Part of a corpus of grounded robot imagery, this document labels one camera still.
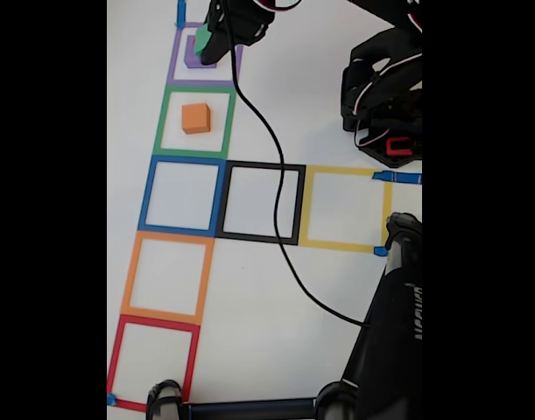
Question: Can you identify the purple cube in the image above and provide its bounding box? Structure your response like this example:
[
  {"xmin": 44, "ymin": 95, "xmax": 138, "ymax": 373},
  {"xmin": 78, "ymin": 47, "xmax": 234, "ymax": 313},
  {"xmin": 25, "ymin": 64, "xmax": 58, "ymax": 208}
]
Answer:
[{"xmin": 183, "ymin": 34, "xmax": 220, "ymax": 70}]

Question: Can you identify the green cube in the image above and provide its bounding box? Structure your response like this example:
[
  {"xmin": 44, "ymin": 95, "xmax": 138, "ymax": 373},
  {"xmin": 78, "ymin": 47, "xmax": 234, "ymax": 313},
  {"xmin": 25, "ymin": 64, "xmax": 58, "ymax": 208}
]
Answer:
[{"xmin": 193, "ymin": 24, "xmax": 212, "ymax": 58}]

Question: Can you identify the red square frame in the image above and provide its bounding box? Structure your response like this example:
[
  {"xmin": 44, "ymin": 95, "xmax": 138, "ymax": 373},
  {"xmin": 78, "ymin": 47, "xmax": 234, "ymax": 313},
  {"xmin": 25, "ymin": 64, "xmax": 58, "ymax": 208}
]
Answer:
[{"xmin": 107, "ymin": 313, "xmax": 201, "ymax": 413}]

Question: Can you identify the black camera cable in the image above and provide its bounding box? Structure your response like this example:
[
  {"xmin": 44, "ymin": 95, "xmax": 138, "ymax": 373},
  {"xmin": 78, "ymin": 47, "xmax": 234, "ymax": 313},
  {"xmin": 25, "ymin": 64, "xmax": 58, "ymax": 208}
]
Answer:
[{"xmin": 218, "ymin": 0, "xmax": 373, "ymax": 328}]

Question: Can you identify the blue square frame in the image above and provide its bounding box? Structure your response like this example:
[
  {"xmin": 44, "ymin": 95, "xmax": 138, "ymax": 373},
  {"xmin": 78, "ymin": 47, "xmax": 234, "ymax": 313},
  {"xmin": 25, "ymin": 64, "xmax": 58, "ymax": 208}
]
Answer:
[{"xmin": 137, "ymin": 155, "xmax": 228, "ymax": 237}]

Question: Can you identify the orange cube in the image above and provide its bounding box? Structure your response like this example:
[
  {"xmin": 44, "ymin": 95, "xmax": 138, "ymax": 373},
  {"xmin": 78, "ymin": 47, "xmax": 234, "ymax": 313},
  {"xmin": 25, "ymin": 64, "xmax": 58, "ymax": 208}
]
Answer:
[{"xmin": 180, "ymin": 102, "xmax": 212, "ymax": 135}]

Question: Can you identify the red printed clamp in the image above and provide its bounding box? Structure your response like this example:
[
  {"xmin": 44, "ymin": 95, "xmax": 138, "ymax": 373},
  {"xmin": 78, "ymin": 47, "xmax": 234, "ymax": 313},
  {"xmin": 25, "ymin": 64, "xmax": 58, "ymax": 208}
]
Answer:
[{"xmin": 384, "ymin": 136, "xmax": 413, "ymax": 158}]

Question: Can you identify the yellow square frame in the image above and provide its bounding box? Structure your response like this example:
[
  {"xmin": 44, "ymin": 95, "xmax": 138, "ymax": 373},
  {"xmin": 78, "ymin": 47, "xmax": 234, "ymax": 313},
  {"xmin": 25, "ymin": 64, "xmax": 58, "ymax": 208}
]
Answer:
[{"xmin": 298, "ymin": 164, "xmax": 393, "ymax": 254}]

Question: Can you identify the orange square frame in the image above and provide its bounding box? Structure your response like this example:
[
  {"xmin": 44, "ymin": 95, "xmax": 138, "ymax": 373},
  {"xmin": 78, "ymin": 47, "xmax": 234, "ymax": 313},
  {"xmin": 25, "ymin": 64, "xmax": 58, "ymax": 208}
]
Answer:
[{"xmin": 120, "ymin": 230, "xmax": 215, "ymax": 326}]

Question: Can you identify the purple square frame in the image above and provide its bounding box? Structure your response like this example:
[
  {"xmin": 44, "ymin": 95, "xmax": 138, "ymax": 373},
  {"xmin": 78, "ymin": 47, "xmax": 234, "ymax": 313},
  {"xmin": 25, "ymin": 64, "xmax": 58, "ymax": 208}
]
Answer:
[{"xmin": 165, "ymin": 20, "xmax": 244, "ymax": 88}]

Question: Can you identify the black square frame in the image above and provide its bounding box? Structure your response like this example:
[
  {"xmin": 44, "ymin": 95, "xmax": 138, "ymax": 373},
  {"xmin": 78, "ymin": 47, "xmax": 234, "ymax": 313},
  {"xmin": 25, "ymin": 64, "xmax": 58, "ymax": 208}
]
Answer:
[{"xmin": 214, "ymin": 159, "xmax": 306, "ymax": 246}]

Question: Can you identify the green square frame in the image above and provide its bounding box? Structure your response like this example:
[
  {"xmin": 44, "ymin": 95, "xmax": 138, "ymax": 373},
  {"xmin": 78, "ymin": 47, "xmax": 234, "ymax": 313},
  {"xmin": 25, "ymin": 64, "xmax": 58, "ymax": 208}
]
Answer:
[{"xmin": 151, "ymin": 85, "xmax": 237, "ymax": 161}]

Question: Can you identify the black camera tripod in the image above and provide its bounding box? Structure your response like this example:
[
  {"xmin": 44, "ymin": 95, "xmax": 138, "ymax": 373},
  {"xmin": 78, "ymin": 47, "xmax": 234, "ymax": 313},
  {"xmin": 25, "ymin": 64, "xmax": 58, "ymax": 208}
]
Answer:
[{"xmin": 144, "ymin": 212, "xmax": 423, "ymax": 420}]

